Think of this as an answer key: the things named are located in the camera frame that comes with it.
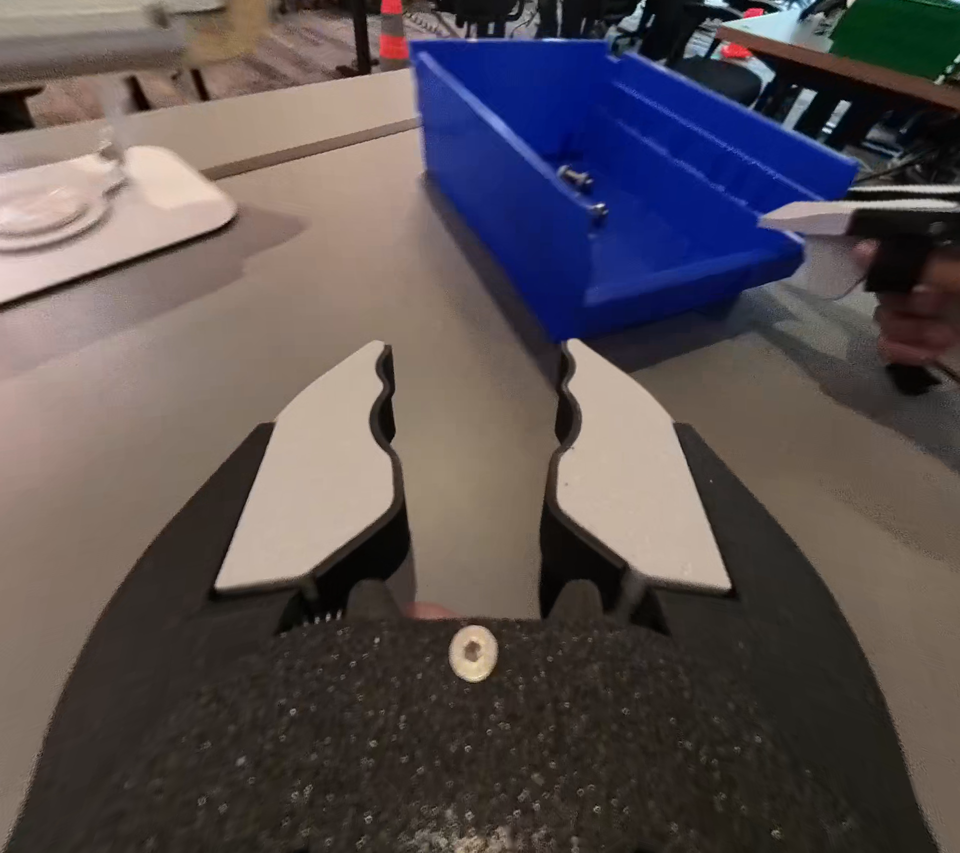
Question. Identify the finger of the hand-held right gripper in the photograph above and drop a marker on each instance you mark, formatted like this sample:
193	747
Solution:
810	219

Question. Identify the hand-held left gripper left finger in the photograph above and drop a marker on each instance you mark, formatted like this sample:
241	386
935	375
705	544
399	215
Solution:
315	493

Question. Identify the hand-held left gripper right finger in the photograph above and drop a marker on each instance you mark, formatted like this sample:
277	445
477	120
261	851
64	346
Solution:
637	493

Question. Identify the blue plastic bin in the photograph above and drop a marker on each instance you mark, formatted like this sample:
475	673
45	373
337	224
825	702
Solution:
487	193

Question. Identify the person's right hand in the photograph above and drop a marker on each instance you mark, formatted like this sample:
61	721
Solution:
922	328

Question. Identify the green plastic bin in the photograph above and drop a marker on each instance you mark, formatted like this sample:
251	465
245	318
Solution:
892	35

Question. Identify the wooden document stand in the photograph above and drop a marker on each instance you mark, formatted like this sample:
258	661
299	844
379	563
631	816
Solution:
172	193

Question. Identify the orange traffic cone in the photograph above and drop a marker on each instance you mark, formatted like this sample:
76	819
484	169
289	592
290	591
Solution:
391	35

